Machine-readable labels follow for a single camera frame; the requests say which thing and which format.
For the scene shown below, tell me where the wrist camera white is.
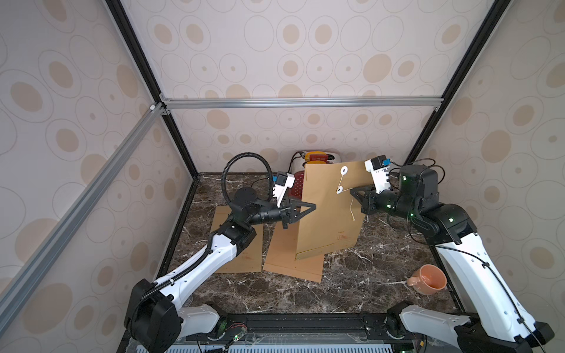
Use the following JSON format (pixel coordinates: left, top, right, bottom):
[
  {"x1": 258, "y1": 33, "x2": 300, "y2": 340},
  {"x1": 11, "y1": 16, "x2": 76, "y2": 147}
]
[
  {"x1": 364, "y1": 155, "x2": 391, "y2": 194},
  {"x1": 272, "y1": 171, "x2": 295, "y2": 207}
]

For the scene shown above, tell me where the envelope white string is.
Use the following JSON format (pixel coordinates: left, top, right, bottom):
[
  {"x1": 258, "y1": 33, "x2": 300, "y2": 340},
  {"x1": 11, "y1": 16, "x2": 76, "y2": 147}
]
[{"x1": 335, "y1": 165, "x2": 357, "y2": 222}]

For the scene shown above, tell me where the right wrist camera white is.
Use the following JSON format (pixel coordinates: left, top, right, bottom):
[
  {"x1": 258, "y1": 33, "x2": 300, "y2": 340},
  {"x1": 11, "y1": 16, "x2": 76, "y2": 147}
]
[{"x1": 364, "y1": 155, "x2": 391, "y2": 194}]

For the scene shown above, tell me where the yellow toast rear slot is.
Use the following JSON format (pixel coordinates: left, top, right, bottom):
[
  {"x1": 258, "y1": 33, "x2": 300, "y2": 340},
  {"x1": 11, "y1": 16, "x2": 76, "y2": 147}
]
[{"x1": 305, "y1": 151, "x2": 328, "y2": 163}]

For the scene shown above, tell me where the black corrugated cable hose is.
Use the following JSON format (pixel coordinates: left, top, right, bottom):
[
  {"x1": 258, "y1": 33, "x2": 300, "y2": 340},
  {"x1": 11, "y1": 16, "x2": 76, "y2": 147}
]
[{"x1": 221, "y1": 151, "x2": 275, "y2": 204}]

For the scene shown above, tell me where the diagonal aluminium rail left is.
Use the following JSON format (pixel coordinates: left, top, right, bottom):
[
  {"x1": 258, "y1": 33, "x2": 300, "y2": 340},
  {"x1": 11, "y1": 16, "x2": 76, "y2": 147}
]
[{"x1": 1, "y1": 102, "x2": 165, "y2": 335}]

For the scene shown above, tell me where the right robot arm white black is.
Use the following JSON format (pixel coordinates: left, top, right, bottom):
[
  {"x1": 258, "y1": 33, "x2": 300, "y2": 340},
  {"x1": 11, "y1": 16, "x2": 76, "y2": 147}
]
[{"x1": 350, "y1": 156, "x2": 555, "y2": 352}]

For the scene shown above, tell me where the horizontal aluminium rail back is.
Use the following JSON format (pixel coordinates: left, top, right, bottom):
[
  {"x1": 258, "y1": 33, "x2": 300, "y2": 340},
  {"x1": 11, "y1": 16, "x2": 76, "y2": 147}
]
[{"x1": 163, "y1": 96, "x2": 444, "y2": 110}]

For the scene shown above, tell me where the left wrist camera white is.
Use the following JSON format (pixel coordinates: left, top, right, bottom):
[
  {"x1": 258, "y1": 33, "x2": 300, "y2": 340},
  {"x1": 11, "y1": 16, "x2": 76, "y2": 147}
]
[{"x1": 272, "y1": 171, "x2": 295, "y2": 207}]

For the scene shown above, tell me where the brown file envelope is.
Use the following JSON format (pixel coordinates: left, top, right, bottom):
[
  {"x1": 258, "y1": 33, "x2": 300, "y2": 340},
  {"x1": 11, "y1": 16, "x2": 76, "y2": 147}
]
[
  {"x1": 210, "y1": 205, "x2": 265, "y2": 274},
  {"x1": 263, "y1": 222, "x2": 325, "y2": 283},
  {"x1": 296, "y1": 161, "x2": 373, "y2": 260}
]

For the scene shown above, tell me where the red toaster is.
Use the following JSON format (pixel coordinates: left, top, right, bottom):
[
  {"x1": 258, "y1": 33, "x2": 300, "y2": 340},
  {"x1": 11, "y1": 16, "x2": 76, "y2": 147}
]
[{"x1": 289, "y1": 151, "x2": 342, "y2": 199}]

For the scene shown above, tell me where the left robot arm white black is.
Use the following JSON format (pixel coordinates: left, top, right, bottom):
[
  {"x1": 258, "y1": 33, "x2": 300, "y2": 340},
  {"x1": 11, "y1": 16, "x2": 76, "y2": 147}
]
[{"x1": 124, "y1": 187, "x2": 316, "y2": 352}]

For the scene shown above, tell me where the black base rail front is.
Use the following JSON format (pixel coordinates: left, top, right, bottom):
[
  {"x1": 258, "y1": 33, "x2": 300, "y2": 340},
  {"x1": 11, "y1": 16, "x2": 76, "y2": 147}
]
[{"x1": 116, "y1": 312, "x2": 499, "y2": 353}]

